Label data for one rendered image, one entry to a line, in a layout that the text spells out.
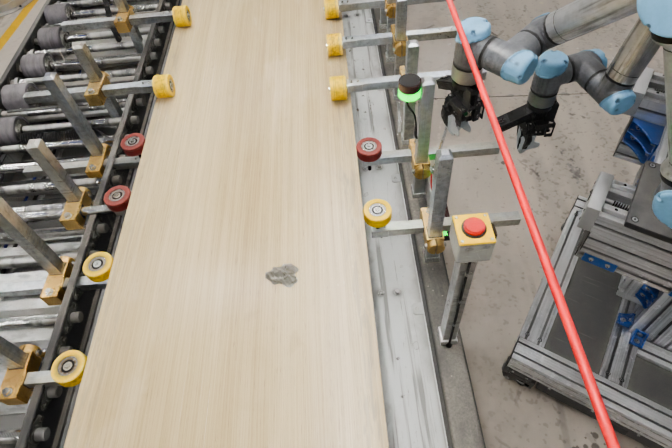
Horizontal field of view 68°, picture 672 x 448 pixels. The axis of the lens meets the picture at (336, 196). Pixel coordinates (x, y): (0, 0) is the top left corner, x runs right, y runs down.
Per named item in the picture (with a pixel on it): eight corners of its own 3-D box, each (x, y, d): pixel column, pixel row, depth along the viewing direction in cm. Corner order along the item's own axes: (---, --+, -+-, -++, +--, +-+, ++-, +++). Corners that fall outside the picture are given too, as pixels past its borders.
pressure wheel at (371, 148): (380, 159, 166) (380, 134, 157) (383, 177, 161) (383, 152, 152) (356, 161, 166) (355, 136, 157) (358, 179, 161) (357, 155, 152)
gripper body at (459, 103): (458, 129, 131) (463, 94, 122) (441, 110, 136) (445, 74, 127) (483, 120, 133) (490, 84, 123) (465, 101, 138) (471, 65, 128)
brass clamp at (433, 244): (437, 216, 152) (439, 206, 148) (446, 253, 143) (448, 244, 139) (417, 217, 152) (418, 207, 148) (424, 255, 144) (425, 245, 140)
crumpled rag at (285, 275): (302, 265, 130) (301, 261, 129) (295, 288, 126) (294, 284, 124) (270, 261, 132) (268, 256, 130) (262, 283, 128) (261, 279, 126)
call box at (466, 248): (481, 234, 104) (487, 211, 98) (490, 262, 99) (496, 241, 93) (448, 236, 104) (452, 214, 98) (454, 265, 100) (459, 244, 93)
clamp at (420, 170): (423, 148, 164) (424, 137, 160) (430, 179, 156) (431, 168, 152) (406, 149, 165) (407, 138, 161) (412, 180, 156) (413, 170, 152)
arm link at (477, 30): (481, 38, 110) (450, 24, 114) (474, 78, 118) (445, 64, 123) (502, 23, 113) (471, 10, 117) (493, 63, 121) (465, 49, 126)
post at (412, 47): (411, 147, 189) (417, 37, 152) (412, 153, 187) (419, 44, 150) (401, 148, 189) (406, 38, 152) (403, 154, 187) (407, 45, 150)
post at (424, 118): (422, 188, 169) (433, 73, 132) (424, 196, 167) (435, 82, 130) (412, 189, 169) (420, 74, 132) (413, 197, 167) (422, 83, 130)
